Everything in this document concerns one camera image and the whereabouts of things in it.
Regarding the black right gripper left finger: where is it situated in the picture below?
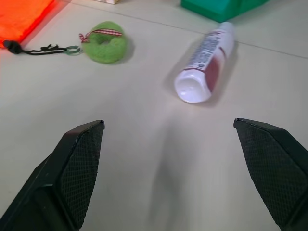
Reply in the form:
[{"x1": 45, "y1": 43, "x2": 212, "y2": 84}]
[{"x1": 0, "y1": 119, "x2": 105, "y2": 231}]

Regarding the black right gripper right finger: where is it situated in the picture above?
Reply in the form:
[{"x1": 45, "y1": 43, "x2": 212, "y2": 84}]
[{"x1": 233, "y1": 117, "x2": 308, "y2": 231}]

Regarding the white bottle with red label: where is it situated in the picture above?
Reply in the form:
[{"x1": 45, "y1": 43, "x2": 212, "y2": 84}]
[{"x1": 174, "y1": 21, "x2": 236, "y2": 104}]

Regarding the black cable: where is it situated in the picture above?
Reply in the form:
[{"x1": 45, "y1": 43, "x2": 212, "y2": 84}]
[{"x1": 2, "y1": 39, "x2": 69, "y2": 56}]

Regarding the green fuzzy scrunchie with ribbon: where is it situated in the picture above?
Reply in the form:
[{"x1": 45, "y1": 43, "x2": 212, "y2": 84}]
[{"x1": 79, "y1": 21, "x2": 128, "y2": 64}]

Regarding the orange cloth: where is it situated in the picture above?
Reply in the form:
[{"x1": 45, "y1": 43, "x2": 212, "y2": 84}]
[{"x1": 0, "y1": 0, "x2": 58, "y2": 50}]

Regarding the green plastic bin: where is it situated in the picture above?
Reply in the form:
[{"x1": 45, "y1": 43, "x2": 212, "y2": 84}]
[{"x1": 180, "y1": 0, "x2": 270, "y2": 24}]

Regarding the printed cardboard carton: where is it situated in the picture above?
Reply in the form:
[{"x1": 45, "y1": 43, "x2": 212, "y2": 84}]
[{"x1": 92, "y1": 0, "x2": 122, "y2": 5}]

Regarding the small green ring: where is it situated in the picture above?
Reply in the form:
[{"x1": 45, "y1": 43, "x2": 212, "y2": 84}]
[{"x1": 64, "y1": 45, "x2": 81, "y2": 56}]

